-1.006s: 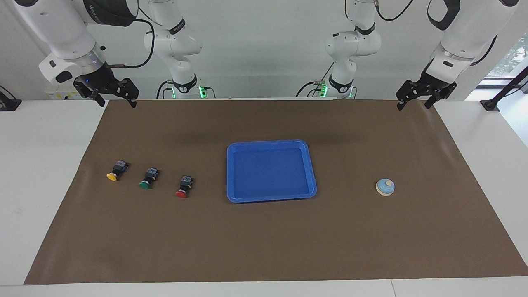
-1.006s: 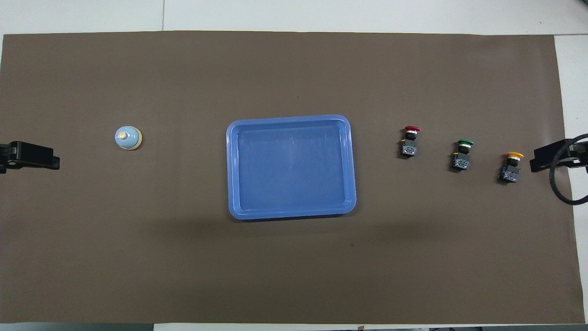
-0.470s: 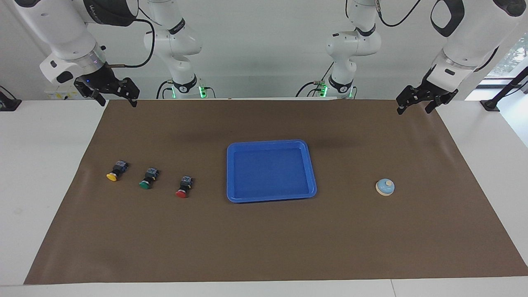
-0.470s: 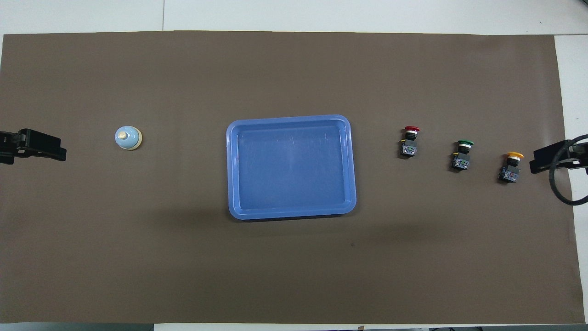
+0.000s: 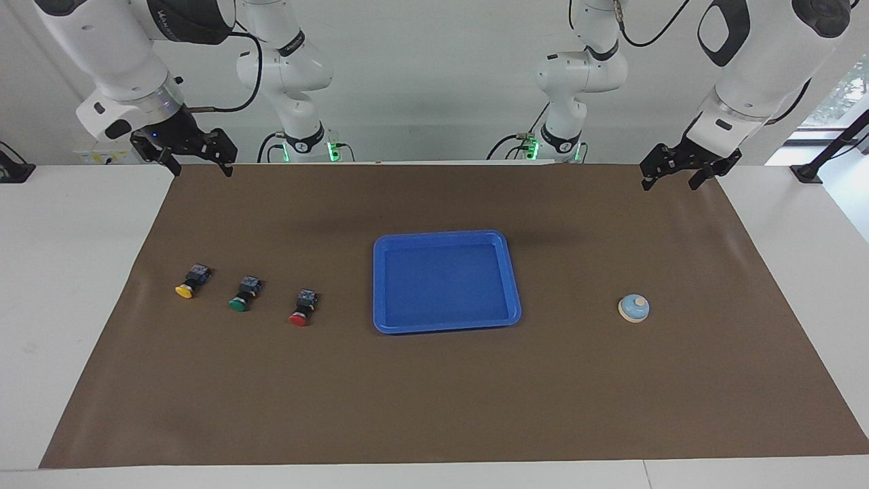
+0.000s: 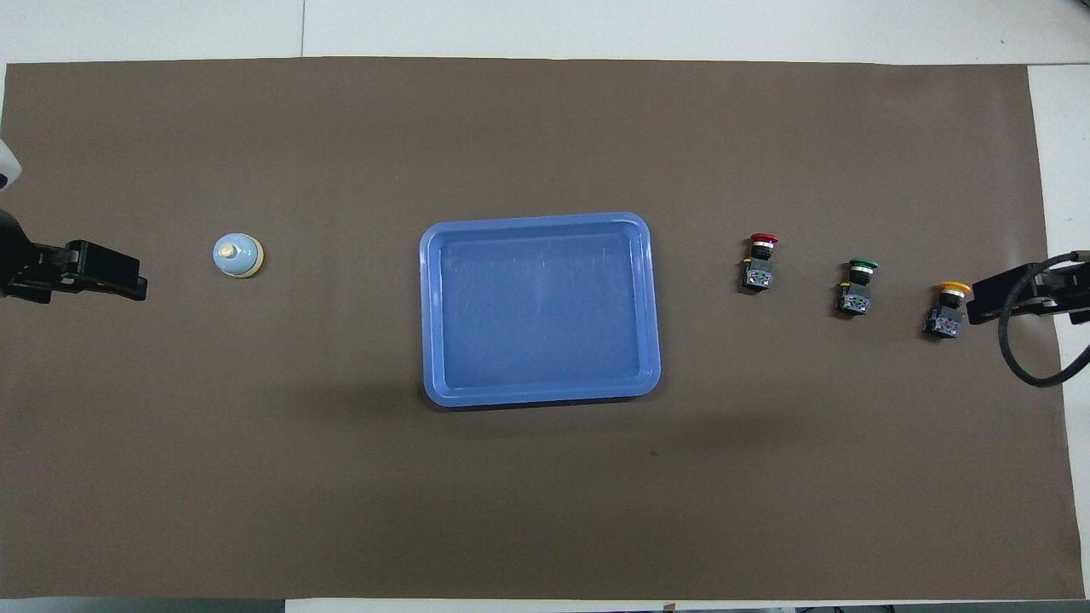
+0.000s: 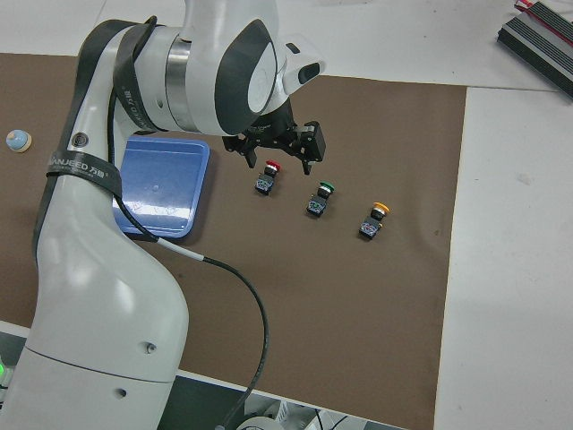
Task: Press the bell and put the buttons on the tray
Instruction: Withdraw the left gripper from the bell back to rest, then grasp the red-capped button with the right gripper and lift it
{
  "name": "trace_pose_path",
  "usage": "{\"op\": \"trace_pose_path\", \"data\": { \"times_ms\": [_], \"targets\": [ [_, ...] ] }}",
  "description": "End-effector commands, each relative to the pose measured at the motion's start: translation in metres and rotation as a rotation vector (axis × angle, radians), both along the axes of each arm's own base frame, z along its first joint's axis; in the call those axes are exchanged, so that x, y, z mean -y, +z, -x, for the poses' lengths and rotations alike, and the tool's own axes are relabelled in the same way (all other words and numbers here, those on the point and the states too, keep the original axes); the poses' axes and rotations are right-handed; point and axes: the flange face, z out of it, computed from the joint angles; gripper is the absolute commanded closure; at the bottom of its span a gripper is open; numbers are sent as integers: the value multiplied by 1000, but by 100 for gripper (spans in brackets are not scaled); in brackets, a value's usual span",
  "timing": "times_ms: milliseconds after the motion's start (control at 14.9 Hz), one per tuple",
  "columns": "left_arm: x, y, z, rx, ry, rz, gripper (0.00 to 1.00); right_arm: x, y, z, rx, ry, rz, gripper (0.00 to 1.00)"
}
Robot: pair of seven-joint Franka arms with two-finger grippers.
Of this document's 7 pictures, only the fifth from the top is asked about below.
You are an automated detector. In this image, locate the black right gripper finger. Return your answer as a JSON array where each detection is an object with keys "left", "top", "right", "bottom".
[
  {"left": 204, "top": 129, "right": 238, "bottom": 177},
  {"left": 131, "top": 132, "right": 183, "bottom": 176}
]

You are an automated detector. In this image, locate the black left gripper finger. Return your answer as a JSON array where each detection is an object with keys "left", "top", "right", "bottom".
[
  {"left": 640, "top": 144, "right": 680, "bottom": 192},
  {"left": 688, "top": 163, "right": 722, "bottom": 191}
]

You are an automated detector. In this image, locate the yellow push button switch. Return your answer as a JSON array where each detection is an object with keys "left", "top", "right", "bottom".
[{"left": 174, "top": 264, "right": 212, "bottom": 299}]

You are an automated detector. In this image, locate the green push button switch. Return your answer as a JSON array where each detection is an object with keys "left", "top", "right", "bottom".
[{"left": 228, "top": 274, "right": 264, "bottom": 313}]

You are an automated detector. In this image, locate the red push button switch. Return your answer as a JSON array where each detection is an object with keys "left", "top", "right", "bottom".
[{"left": 289, "top": 289, "right": 320, "bottom": 327}]

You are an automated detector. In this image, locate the light blue service bell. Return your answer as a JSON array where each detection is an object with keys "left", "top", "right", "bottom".
[{"left": 618, "top": 293, "right": 650, "bottom": 324}]

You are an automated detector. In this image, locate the blue plastic tray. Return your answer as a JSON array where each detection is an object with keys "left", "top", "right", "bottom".
[{"left": 372, "top": 230, "right": 523, "bottom": 335}]

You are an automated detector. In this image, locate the white power strip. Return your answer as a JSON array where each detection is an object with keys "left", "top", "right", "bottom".
[{"left": 73, "top": 146, "right": 136, "bottom": 166}]

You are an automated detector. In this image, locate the black stand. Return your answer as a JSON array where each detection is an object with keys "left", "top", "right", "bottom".
[
  {"left": 790, "top": 109, "right": 869, "bottom": 184},
  {"left": 0, "top": 139, "right": 36, "bottom": 184}
]

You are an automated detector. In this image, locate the glass window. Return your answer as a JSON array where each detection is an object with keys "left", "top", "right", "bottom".
[{"left": 798, "top": 54, "right": 869, "bottom": 133}]

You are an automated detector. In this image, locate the brown table mat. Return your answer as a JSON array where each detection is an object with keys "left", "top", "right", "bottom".
[{"left": 39, "top": 163, "right": 869, "bottom": 469}]

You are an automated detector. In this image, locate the black base cable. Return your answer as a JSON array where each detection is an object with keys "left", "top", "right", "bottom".
[
  {"left": 486, "top": 102, "right": 552, "bottom": 161},
  {"left": 257, "top": 131, "right": 289, "bottom": 164}
]

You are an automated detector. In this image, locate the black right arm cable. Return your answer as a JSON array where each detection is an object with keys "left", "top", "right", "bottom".
[{"left": 183, "top": 19, "right": 264, "bottom": 113}]

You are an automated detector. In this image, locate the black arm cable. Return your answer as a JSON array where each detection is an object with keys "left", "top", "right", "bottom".
[
  {"left": 183, "top": 19, "right": 264, "bottom": 113},
  {"left": 611, "top": 0, "right": 693, "bottom": 48}
]

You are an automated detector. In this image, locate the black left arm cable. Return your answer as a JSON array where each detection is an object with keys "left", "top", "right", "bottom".
[{"left": 611, "top": 0, "right": 693, "bottom": 48}]

